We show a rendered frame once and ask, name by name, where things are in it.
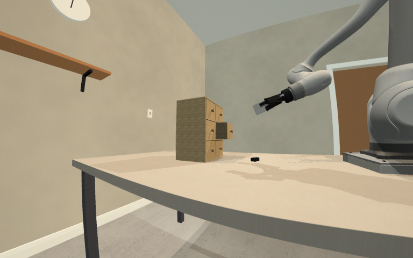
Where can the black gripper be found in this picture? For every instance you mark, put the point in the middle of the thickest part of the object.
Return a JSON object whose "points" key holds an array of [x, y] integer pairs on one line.
{"points": [[273, 101]]}

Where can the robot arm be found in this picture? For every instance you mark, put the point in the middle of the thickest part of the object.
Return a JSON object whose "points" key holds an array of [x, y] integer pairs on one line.
{"points": [[390, 108]]}

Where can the small wooden chest of drawers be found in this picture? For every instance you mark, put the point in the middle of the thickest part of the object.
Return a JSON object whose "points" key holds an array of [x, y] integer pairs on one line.
{"points": [[191, 129]]}

